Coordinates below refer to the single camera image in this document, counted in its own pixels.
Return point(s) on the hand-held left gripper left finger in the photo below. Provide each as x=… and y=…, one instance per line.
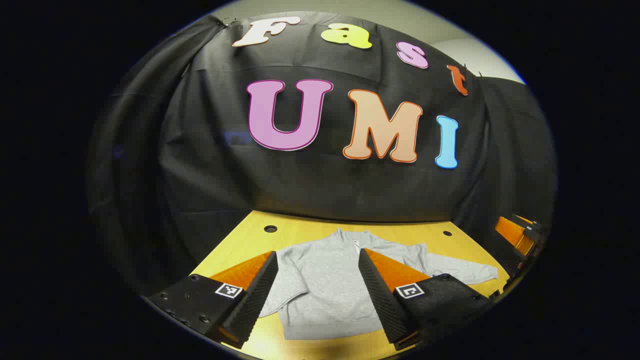
x=257, y=295

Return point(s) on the grey sweatshirt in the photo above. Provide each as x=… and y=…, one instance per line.
x=325, y=285

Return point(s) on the black backdrop cloth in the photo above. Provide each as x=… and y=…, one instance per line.
x=350, y=190

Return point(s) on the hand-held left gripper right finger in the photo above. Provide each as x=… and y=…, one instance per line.
x=380, y=295

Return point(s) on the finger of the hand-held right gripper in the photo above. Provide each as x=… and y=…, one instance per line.
x=512, y=234

